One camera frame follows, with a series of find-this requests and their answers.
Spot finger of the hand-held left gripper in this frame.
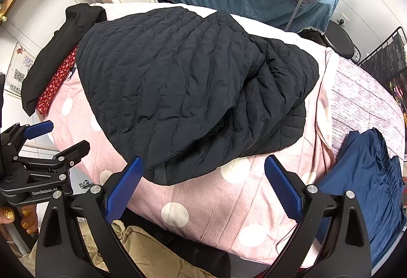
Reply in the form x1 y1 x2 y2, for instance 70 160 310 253
19 140 91 172
0 121 54 154

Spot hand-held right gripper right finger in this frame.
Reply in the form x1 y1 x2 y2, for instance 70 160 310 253
264 155 372 278

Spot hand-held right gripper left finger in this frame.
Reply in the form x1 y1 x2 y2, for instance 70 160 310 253
35 155 144 278

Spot black quilted jacket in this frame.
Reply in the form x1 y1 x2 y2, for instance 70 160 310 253
76 6 320 186

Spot person's left hand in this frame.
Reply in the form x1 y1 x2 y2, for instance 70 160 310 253
0 203 40 237

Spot red floral cloth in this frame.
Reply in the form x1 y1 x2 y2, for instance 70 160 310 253
36 46 78 116

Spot khaki pants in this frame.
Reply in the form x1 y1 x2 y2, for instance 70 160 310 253
19 219 217 278

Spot pink polka-dot blanket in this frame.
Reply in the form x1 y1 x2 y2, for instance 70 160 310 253
41 3 339 266

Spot black folded garment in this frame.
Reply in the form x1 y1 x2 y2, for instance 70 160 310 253
22 3 107 117

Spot navy blue garment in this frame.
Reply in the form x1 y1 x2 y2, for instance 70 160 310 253
315 128 406 269

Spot pink heathered cloth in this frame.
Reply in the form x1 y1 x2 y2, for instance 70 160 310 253
331 55 406 164

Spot black round stool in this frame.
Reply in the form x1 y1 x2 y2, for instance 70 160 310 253
321 20 361 64

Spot black metal rack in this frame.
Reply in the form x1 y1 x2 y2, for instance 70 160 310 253
358 26 407 89

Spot wall poster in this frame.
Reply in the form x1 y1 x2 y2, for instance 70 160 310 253
5 43 35 96

